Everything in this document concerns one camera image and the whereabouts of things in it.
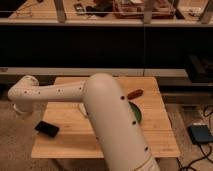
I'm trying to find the green round bowl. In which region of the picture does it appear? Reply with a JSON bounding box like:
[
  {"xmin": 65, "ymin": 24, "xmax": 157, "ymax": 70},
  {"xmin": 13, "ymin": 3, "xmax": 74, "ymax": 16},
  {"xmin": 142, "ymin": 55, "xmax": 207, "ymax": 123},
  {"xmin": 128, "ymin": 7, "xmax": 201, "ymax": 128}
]
[{"xmin": 129, "ymin": 101, "xmax": 142, "ymax": 125}]

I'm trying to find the brown oblong object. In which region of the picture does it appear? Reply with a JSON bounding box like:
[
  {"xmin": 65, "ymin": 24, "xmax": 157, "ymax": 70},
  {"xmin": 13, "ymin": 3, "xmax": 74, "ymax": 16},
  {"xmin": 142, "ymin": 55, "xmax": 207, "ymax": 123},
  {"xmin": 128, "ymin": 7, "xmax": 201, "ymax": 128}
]
[{"xmin": 127, "ymin": 89, "xmax": 143, "ymax": 100}]

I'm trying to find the black floor cable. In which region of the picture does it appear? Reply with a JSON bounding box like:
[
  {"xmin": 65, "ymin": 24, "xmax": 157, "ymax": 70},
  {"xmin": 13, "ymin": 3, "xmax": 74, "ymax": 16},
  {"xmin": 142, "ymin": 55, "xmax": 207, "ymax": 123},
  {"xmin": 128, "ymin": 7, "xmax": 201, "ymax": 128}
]
[{"xmin": 175, "ymin": 104, "xmax": 213, "ymax": 171}]

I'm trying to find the black device on shelf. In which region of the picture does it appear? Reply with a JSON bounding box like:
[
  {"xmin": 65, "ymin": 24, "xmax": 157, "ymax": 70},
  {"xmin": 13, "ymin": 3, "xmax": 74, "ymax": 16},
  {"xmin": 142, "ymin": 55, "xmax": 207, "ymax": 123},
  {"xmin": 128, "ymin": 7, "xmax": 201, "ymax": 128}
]
[{"xmin": 73, "ymin": 3, "xmax": 85, "ymax": 15}]

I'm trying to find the wooden table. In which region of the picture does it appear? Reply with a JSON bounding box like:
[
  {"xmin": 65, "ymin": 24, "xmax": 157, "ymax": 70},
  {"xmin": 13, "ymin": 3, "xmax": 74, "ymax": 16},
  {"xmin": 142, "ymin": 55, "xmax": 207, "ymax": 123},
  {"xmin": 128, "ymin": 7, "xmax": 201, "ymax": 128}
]
[{"xmin": 31, "ymin": 77, "xmax": 180, "ymax": 159}]

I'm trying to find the red tray on shelf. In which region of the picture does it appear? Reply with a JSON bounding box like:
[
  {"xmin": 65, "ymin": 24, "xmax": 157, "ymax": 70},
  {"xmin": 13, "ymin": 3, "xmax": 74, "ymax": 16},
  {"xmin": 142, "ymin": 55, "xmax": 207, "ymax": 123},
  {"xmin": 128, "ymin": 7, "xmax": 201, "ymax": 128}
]
[{"xmin": 113, "ymin": 0, "xmax": 176, "ymax": 19}]

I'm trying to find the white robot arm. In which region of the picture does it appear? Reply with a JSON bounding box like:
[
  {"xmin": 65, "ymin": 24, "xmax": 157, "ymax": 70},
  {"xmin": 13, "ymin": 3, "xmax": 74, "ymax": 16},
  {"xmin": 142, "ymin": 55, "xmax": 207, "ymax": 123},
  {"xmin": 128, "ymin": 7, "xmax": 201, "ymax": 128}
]
[{"xmin": 8, "ymin": 73, "xmax": 160, "ymax": 171}]

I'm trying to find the black rectangular eraser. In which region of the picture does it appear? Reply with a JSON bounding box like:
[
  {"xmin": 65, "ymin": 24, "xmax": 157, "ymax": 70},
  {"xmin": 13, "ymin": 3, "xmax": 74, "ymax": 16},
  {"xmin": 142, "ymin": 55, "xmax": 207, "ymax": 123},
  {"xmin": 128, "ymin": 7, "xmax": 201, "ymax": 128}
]
[{"xmin": 35, "ymin": 121, "xmax": 59, "ymax": 138}]

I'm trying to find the blue box on floor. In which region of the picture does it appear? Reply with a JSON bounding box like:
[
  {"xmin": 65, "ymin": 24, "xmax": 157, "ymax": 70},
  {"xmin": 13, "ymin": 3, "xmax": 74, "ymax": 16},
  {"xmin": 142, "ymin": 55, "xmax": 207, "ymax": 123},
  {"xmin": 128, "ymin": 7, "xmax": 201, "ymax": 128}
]
[{"xmin": 187, "ymin": 125, "xmax": 213, "ymax": 144}]

